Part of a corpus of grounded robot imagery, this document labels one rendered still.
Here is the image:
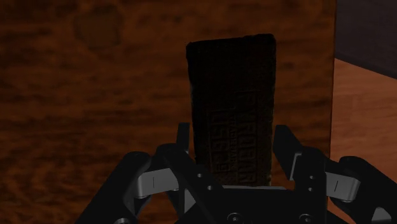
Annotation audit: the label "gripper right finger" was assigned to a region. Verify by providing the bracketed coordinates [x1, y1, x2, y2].
[272, 124, 397, 224]

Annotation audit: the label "black embossed rectangular block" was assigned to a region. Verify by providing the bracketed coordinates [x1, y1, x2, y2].
[185, 33, 277, 188]

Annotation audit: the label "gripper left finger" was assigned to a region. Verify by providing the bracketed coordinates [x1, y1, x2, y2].
[74, 122, 225, 224]

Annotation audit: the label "brown wooden table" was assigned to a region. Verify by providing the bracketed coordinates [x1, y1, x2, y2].
[0, 0, 338, 224]

